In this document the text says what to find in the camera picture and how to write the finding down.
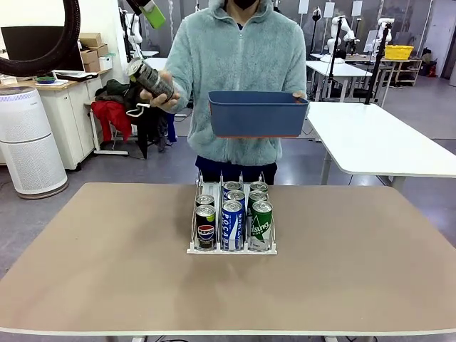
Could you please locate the blue plastic bin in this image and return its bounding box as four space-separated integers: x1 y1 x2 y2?
207 90 310 140

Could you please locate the person's left forearm teal sleeve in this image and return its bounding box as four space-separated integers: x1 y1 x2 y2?
283 60 308 96

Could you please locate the person's right forearm teal sleeve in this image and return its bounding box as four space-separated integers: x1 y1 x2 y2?
165 62 196 110

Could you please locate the person's right hand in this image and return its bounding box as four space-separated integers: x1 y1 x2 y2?
139 70 180 113

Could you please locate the white background desk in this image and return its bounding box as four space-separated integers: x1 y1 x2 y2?
141 56 171 72
306 60 373 103

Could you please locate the large cardboard box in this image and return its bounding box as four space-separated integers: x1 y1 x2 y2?
77 32 103 49

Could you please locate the medium cardboard box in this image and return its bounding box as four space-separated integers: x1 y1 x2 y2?
80 48 99 65

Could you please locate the dark green jacket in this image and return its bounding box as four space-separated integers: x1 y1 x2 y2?
105 78 131 98

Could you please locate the black keyboard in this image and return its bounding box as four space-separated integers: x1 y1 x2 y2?
53 70 99 81

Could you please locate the person in teal fleece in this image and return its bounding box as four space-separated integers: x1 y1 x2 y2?
165 0 308 186

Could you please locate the black computer monitor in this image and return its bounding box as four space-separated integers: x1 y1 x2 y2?
1 26 86 72

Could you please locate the black jacket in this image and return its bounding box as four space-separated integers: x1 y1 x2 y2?
123 80 169 160

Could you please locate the blue jacket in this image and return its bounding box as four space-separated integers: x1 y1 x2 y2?
164 108 179 144

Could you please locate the red jacket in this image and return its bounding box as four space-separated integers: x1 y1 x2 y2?
90 100 133 142

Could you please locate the white cabinet desk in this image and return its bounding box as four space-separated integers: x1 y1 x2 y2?
33 73 108 172

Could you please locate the white rolling side table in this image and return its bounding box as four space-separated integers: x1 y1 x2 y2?
84 101 130 157

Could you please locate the white cylindrical air purifier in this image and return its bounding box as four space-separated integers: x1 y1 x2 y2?
0 86 68 200

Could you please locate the yellow plastic basket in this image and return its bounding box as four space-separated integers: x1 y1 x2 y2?
384 44 415 60

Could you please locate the white rounded table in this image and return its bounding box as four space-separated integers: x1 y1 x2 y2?
305 102 456 190

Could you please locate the wooden shelf unit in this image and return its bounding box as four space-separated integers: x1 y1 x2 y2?
380 56 424 87

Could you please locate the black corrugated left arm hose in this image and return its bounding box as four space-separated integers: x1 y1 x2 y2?
0 0 81 77

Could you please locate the black camera stand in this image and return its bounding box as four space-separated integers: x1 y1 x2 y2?
363 20 393 105
324 16 343 89

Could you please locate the white wire can dispenser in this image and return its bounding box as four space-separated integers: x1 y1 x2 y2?
186 170 278 256

